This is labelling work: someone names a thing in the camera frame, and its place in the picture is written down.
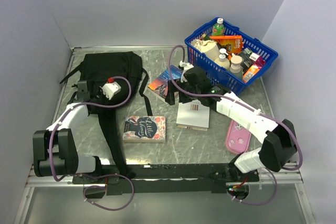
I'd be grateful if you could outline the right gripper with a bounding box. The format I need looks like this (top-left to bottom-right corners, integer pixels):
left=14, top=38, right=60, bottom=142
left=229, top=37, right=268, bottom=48
left=165, top=78, right=201, bottom=105

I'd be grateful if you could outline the black backpack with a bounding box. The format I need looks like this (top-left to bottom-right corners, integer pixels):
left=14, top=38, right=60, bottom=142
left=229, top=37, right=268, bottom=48
left=60, top=51, right=153, bottom=179

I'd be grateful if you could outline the Little Women paperback book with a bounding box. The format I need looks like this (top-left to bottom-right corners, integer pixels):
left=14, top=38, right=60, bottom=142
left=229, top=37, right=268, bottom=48
left=122, top=116, right=166, bottom=143

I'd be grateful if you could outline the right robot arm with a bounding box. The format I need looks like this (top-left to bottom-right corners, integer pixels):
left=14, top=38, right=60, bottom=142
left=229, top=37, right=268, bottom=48
left=166, top=64, right=299, bottom=181

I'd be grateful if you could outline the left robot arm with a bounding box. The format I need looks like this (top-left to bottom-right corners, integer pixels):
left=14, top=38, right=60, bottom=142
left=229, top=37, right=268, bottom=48
left=33, top=80, right=104, bottom=183

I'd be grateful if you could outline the blue plastic basket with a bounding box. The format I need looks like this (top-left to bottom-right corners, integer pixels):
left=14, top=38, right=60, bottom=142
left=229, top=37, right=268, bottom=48
left=184, top=18, right=278, bottom=95

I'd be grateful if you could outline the cream pump bottle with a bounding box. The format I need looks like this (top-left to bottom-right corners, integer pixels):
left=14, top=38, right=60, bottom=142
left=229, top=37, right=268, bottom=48
left=214, top=48, right=230, bottom=70

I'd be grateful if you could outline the white notebook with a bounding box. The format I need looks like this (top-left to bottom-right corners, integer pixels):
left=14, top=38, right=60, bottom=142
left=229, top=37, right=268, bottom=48
left=176, top=101, right=209, bottom=131

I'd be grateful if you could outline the beige cloth pouch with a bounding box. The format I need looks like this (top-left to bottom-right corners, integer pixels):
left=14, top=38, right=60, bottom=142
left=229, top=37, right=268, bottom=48
left=191, top=39, right=220, bottom=62

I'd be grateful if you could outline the Jane Eyre paperback book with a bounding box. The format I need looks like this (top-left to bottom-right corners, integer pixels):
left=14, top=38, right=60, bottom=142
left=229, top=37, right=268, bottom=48
left=147, top=65, right=182, bottom=102

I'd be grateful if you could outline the beige lidded bottle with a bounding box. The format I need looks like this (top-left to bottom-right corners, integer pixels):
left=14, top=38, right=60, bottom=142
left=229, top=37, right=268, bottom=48
left=229, top=53, right=243, bottom=80

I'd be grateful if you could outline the black box with barcode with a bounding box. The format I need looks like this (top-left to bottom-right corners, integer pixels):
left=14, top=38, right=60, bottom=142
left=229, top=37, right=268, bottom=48
left=238, top=48, right=260, bottom=72

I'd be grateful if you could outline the orange small carton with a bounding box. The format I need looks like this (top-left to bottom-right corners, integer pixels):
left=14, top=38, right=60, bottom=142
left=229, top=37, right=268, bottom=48
left=242, top=64, right=261, bottom=83

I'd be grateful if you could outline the orange snack box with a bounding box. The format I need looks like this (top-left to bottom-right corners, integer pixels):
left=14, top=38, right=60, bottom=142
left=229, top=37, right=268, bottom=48
left=210, top=35, right=244, bottom=54

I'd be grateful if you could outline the green drink bottle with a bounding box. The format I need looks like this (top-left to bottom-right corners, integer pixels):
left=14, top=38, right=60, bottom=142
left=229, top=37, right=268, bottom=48
left=211, top=18, right=225, bottom=36

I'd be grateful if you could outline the magenta small box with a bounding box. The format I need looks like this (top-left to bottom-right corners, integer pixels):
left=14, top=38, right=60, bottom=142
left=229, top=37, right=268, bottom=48
left=255, top=56, right=266, bottom=68

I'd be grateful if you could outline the pink pencil case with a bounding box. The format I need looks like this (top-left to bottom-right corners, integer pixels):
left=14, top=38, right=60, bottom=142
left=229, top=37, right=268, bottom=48
left=225, top=120, right=251, bottom=154

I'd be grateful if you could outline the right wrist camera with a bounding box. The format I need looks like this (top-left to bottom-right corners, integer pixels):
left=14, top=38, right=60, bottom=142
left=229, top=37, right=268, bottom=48
left=178, top=61, right=194, bottom=71

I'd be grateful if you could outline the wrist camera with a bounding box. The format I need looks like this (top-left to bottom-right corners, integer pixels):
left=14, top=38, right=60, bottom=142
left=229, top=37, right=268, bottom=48
left=178, top=61, right=194, bottom=71
left=100, top=77, right=121, bottom=100

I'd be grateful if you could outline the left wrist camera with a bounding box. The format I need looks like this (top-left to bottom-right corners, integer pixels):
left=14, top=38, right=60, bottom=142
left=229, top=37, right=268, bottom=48
left=100, top=77, right=121, bottom=100

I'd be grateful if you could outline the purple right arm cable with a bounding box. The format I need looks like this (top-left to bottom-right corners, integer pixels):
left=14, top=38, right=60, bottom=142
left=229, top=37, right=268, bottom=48
left=167, top=45, right=304, bottom=168

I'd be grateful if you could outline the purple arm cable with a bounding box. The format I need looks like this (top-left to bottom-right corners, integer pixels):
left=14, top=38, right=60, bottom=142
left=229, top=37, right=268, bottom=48
left=48, top=76, right=132, bottom=182
left=167, top=45, right=304, bottom=168

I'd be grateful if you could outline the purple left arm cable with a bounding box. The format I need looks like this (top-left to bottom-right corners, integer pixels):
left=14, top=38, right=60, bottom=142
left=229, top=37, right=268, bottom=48
left=48, top=76, right=132, bottom=182

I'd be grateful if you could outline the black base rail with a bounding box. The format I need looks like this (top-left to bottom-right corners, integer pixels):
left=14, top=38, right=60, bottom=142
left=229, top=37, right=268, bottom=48
left=72, top=163, right=259, bottom=196

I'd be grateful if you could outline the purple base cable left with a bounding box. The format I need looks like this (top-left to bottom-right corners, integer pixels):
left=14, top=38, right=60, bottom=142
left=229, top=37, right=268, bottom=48
left=82, top=173, right=135, bottom=211

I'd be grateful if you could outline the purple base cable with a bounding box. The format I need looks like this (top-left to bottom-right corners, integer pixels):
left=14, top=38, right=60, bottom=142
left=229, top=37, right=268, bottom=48
left=227, top=167, right=278, bottom=206
left=82, top=173, right=135, bottom=211

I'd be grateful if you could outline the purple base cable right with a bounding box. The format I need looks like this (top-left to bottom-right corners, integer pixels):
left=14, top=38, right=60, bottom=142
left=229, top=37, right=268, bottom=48
left=227, top=167, right=278, bottom=206

